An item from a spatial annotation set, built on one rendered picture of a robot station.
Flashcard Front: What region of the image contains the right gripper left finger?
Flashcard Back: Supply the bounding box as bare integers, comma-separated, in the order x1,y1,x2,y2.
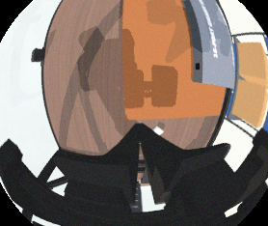
53,124,140,207

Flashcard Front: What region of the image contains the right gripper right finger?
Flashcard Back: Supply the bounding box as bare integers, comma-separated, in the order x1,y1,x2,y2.
139,123,231,205

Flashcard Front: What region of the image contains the brown wooden stand with white legs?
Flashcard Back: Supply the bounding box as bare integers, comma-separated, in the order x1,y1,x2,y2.
122,0,226,120

